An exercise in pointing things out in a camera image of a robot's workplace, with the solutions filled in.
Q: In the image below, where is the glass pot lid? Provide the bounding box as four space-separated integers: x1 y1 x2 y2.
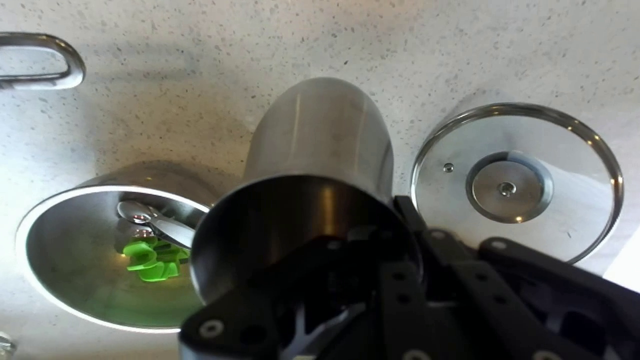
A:
408 100 625 266

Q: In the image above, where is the green metal kitchen tool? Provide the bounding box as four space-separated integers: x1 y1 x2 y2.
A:
111 198 202 286

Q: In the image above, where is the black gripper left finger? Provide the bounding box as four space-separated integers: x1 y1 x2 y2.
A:
178 228 402 360

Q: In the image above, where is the metal handle loop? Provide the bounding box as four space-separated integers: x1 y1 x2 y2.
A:
0 30 88 92

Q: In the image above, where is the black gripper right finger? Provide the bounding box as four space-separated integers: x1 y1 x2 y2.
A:
391 195 640 360

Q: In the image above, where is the steel pot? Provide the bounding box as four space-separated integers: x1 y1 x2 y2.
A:
14 157 222 333

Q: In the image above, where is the metal cup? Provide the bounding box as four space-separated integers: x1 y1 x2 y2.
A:
187 76 426 328

